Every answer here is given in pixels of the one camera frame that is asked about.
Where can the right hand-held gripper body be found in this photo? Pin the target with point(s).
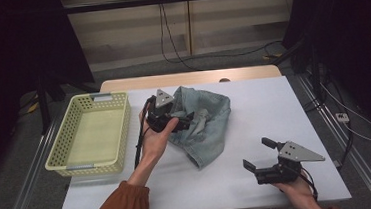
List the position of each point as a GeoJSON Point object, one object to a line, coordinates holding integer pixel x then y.
{"type": "Point", "coordinates": [292, 153]}

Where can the black metal stand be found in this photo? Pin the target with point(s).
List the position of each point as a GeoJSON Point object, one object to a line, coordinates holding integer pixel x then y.
{"type": "Point", "coordinates": [43, 109]}

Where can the yellow floor tape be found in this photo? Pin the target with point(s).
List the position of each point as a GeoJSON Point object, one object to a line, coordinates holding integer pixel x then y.
{"type": "Point", "coordinates": [272, 56]}

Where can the white table cover sheet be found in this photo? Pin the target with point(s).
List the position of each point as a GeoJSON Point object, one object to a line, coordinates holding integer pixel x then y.
{"type": "Point", "coordinates": [257, 112]}

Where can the aluminium floor rail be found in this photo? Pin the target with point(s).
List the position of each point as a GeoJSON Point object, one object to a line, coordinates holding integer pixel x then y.
{"type": "Point", "coordinates": [347, 152]}
{"type": "Point", "coordinates": [28, 177]}

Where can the person's right hand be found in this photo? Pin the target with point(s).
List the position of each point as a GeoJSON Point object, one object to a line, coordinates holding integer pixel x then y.
{"type": "Point", "coordinates": [297, 192]}

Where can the person's left hand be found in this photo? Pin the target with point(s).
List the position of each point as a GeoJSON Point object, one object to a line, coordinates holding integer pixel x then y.
{"type": "Point", "coordinates": [154, 143]}

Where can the narrow black curtain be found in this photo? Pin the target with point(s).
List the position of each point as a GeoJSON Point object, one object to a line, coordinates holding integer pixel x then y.
{"type": "Point", "coordinates": [352, 38]}

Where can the pale yellow perforated plastic basket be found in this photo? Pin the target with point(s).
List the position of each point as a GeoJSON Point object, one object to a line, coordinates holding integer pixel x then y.
{"type": "Point", "coordinates": [89, 138]}

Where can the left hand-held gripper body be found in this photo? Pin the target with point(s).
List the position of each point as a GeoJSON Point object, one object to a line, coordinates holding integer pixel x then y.
{"type": "Point", "coordinates": [163, 99]}

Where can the brown table grommet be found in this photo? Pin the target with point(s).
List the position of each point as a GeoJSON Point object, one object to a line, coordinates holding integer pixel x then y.
{"type": "Point", "coordinates": [224, 80]}

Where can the wide black curtain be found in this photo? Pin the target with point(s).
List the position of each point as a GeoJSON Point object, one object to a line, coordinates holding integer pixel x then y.
{"type": "Point", "coordinates": [10, 64]}

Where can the light blue denim garment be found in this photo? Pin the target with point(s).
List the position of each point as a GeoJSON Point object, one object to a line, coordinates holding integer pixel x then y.
{"type": "Point", "coordinates": [209, 129]}

